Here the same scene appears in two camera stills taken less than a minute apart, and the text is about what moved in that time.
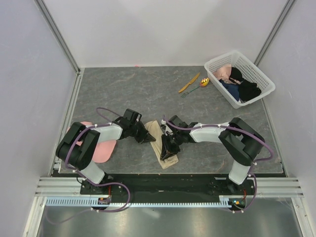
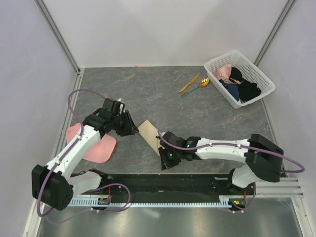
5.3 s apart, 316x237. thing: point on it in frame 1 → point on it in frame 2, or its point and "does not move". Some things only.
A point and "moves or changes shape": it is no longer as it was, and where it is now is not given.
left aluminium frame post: (59, 35) does not move
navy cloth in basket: (234, 89) does not move
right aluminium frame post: (277, 24) does not move
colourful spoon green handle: (204, 82) does not move
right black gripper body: (170, 137) → (170, 159)
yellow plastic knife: (190, 82) does not move
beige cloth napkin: (154, 129) moves or changes shape
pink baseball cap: (104, 150) does not move
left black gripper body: (138, 131) → (121, 124)
